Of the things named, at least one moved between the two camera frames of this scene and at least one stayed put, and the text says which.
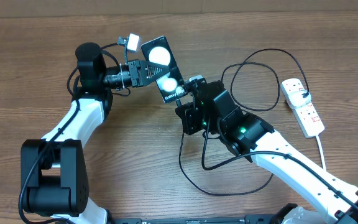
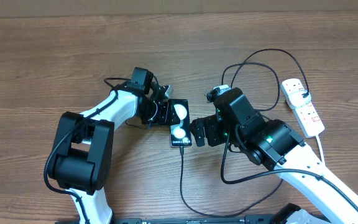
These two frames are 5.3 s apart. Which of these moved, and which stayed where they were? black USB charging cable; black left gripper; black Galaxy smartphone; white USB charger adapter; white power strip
Moved: black Galaxy smartphone; black left gripper; black USB charging cable
Stayed: white power strip; white USB charger adapter
